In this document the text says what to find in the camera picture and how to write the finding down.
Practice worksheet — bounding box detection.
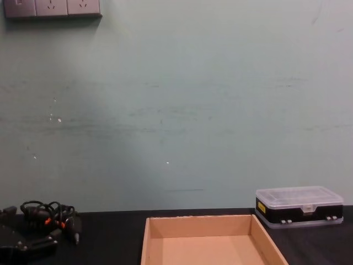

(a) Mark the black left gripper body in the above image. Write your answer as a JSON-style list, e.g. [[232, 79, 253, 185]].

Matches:
[[0, 222, 31, 261]]

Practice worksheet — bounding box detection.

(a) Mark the grey wall socket panel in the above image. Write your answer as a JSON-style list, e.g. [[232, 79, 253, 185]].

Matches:
[[3, 0, 103, 19]]

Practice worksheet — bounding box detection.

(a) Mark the pale green wall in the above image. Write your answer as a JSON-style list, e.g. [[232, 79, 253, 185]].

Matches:
[[0, 0, 353, 214]]

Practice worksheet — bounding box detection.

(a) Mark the black table cloth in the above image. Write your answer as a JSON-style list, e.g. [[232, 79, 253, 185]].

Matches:
[[0, 204, 353, 265]]

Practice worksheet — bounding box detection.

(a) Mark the shallow brown cardboard tray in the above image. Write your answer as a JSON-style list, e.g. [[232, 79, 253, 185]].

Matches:
[[140, 214, 290, 265]]

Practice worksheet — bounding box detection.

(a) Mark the clear plastic case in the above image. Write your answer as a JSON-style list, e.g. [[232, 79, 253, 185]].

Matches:
[[255, 185, 345, 229]]

